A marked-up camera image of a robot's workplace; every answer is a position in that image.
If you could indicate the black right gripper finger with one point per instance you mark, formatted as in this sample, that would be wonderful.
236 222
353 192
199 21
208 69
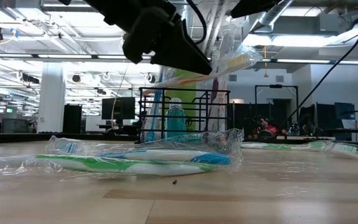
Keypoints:
253 6

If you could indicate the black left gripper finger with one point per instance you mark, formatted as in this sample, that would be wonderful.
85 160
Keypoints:
182 53
138 48

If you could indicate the orange toothbrush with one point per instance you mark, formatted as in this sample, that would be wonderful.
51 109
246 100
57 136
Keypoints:
238 62

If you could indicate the blue mouthwash bottle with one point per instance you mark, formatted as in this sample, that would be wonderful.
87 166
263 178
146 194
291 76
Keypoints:
176 121

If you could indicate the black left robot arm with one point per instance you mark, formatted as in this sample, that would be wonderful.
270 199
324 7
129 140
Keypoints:
110 9

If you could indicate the green disinfecting wipes canister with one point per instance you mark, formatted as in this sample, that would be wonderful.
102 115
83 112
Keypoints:
186 96

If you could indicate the black computer monitor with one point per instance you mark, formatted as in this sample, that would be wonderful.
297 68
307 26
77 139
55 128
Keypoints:
118 109

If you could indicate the long ceiling light strip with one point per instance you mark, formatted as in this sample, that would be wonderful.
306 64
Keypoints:
73 56

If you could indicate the yellow hanging pendant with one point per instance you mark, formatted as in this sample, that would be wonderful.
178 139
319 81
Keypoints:
265 74

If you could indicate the black cabinet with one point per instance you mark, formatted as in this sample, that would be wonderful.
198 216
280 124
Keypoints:
72 118

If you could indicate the white building column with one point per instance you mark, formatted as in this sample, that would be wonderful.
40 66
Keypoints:
51 102

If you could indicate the person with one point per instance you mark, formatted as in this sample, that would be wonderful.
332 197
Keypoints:
269 129

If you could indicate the small dark crumb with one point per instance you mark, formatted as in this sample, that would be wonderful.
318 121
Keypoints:
174 182

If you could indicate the dark blue monitor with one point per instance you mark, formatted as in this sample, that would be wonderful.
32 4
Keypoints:
345 110

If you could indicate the grey equipment box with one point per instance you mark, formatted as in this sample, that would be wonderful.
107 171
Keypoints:
14 126

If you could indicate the silver ribbed air duct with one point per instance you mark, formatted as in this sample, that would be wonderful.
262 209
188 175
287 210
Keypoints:
272 18

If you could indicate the black metal frame stand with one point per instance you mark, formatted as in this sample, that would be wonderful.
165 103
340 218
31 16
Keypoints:
275 86

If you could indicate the black table frame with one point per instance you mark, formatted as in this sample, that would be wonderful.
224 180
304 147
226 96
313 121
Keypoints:
17 137

